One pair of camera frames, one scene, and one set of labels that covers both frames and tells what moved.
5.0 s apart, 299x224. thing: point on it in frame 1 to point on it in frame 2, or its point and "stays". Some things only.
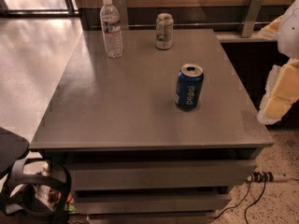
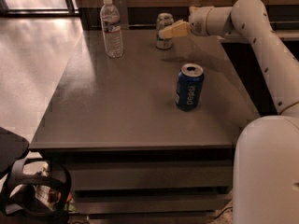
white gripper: (290, 32) to (199, 21)
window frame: (70, 12) stays
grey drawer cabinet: (132, 156) stays
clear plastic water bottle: (110, 23) stays
